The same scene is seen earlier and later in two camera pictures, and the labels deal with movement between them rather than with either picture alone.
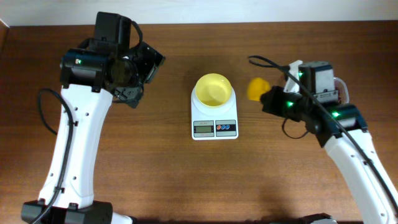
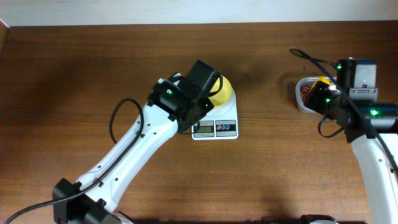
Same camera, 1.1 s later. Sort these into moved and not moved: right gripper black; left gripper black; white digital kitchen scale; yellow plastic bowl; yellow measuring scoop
Moved: yellow measuring scoop; right gripper black; left gripper black
Not moved: white digital kitchen scale; yellow plastic bowl
